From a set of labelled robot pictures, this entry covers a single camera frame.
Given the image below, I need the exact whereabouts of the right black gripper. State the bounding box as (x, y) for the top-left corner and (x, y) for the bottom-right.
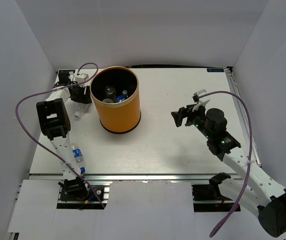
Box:
(170, 102), (212, 140)

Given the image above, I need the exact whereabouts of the clear crushed plastic bottle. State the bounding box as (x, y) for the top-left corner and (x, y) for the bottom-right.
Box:
(73, 102), (92, 121)

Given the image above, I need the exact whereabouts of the red label red cap bottle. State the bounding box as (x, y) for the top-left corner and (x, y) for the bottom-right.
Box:
(102, 98), (114, 104)

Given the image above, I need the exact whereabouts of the black label black cap bottle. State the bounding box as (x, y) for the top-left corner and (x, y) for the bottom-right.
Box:
(104, 86), (117, 100)

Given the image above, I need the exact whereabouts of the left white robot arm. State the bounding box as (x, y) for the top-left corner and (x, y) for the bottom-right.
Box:
(36, 70), (92, 200)

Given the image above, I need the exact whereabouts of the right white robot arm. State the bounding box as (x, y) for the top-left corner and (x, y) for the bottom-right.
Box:
(171, 105), (286, 238)

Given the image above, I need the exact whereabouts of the blue bottle inside bin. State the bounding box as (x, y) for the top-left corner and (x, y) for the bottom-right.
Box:
(115, 90), (128, 103)

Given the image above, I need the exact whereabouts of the orange cylindrical bin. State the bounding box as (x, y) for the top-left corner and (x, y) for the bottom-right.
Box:
(90, 66), (142, 134)

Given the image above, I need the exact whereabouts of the blue label blue cap bottle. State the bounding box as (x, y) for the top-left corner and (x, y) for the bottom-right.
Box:
(71, 143), (86, 174)

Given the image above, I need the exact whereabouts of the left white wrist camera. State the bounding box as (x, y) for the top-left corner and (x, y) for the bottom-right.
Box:
(74, 73), (89, 85)

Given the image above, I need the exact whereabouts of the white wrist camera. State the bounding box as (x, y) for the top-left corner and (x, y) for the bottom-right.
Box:
(74, 73), (89, 85)
(192, 89), (210, 112)

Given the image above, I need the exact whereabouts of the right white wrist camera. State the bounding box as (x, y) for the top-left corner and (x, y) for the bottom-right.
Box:
(192, 89), (210, 112)

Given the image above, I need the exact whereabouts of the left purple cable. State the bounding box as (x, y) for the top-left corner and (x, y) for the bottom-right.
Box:
(15, 62), (106, 208)

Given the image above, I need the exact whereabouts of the purple cable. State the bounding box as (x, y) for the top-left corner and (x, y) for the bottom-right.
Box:
(15, 62), (106, 208)
(199, 91), (254, 238)

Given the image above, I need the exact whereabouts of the right aluminium table rail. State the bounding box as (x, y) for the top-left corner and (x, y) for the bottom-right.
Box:
(224, 66), (262, 167)

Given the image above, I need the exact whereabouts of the aluminium table rail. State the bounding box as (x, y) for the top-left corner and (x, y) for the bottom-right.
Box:
(224, 66), (262, 167)
(28, 173), (242, 182)

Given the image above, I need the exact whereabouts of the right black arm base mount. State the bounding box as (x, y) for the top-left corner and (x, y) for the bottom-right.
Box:
(192, 172), (234, 213)

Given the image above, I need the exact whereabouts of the front aluminium table rail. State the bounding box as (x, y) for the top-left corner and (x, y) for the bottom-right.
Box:
(28, 173), (242, 182)

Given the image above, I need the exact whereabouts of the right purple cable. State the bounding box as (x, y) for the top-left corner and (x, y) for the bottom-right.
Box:
(199, 91), (254, 238)

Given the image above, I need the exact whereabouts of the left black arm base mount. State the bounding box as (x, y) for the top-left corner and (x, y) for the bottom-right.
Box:
(56, 180), (108, 210)

